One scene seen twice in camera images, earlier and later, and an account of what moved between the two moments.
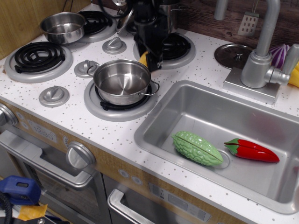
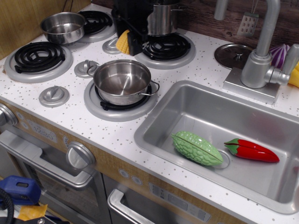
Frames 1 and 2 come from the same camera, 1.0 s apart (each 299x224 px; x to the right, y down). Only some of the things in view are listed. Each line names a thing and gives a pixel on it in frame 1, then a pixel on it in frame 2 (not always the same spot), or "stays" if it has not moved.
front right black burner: (117, 113) stays
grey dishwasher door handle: (114, 201) stays
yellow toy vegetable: (294, 78) stays
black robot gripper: (150, 38) to (132, 15)
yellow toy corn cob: (143, 59) to (123, 43)
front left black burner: (39, 62) stays
